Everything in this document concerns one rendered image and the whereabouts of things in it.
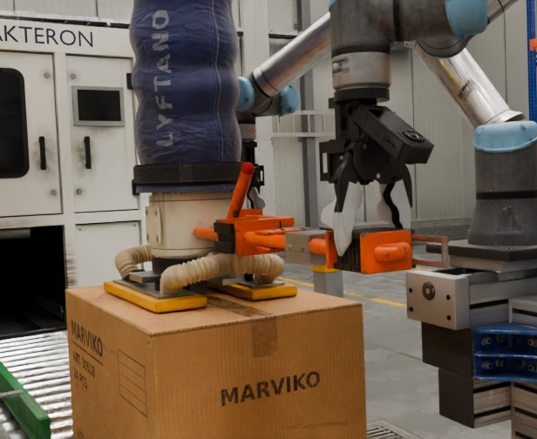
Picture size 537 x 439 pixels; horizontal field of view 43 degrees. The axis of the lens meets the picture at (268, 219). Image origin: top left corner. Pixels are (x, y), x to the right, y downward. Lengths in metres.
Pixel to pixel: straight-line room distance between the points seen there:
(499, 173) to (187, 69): 0.61
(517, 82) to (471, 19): 11.47
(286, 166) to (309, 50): 9.59
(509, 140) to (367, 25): 0.53
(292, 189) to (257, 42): 6.88
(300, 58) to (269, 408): 0.75
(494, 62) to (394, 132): 11.94
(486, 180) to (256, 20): 3.25
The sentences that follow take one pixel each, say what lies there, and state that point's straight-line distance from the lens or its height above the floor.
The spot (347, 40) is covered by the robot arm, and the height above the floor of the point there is 1.34.
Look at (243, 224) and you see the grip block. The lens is 1.14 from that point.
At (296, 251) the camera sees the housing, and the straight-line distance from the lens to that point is 0.98.
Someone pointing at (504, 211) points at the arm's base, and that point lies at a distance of 1.34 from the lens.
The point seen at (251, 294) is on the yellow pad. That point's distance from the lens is 1.30.
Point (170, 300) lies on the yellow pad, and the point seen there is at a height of 0.97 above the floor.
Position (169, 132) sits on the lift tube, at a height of 1.27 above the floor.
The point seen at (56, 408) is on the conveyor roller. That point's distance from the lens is 2.18.
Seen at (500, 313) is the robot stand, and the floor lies 0.92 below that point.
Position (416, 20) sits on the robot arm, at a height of 1.36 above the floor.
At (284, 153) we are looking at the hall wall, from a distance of 11.09.
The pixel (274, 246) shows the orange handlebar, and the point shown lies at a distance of 1.05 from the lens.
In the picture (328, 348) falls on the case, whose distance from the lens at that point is 1.23.
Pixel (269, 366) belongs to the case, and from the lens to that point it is 1.18.
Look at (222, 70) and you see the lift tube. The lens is 1.36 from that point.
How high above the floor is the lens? 1.17
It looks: 3 degrees down
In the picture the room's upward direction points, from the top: 2 degrees counter-clockwise
